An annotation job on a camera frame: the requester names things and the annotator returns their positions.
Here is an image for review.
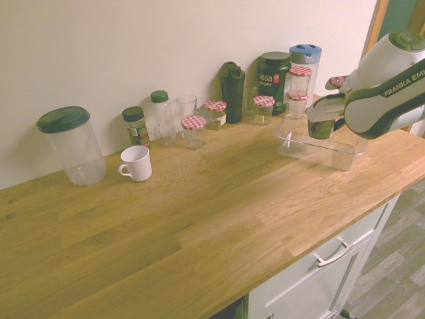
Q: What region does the dark green cup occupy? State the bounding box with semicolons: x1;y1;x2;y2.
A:
307;118;335;140

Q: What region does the clear canister with green lid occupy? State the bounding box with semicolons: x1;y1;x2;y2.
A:
35;106;108;187

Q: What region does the clear rectangular plastic container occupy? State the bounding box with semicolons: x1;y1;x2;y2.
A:
274;114;366;172

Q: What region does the labelled jar red checked lid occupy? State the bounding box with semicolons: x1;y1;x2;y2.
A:
203;100;228;131

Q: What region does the black shaker bottle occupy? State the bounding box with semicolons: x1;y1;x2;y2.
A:
220;61;246;124

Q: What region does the white drawer with handle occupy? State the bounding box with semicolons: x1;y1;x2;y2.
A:
248;194;401;319

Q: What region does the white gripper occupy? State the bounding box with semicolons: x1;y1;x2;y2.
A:
305;95;348;133

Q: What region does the empty jar red checked lid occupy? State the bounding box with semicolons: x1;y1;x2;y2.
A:
180;116;207;150
287;92;309;120
252;95;276;126
288;66;313;97

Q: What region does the tall clear glass mug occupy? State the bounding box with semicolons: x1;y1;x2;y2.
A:
175;94;199;134

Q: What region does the white mug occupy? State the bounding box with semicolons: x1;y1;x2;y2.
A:
118;145;153;183

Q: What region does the black protein powder tub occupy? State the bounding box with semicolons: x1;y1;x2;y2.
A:
257;51;292;116

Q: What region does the tall clear pitcher blue lid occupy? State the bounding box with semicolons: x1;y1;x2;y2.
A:
288;44;323;100

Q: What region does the clear drinking glass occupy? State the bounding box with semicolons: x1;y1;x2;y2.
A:
241;86;260;119

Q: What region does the clear bottle with green lid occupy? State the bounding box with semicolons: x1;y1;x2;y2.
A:
149;90;177;148

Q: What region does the silver drawer handle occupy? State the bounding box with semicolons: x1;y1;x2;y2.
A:
313;239;353;268

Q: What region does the spice jar with dark lid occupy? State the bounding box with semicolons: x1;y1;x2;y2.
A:
122;106;153;150

